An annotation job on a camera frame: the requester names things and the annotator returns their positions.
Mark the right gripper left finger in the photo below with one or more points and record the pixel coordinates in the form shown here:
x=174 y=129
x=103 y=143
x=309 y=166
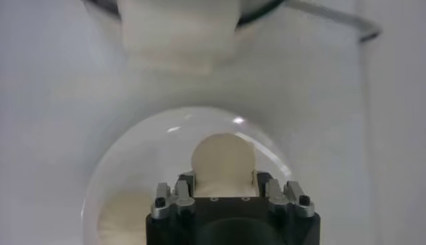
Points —
x=181 y=199

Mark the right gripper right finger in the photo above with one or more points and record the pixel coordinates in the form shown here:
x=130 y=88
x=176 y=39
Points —
x=279 y=198

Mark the white steamed baozi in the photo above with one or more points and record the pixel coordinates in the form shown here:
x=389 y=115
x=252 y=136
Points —
x=223 y=163

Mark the steel perforated steamer tray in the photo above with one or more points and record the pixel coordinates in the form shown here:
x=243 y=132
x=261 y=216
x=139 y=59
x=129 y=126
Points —
x=179 y=30

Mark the white round plate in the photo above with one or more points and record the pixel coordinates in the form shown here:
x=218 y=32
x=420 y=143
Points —
x=149 y=156

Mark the white electric pot base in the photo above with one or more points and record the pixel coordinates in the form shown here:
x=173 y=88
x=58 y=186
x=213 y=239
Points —
x=266 y=46

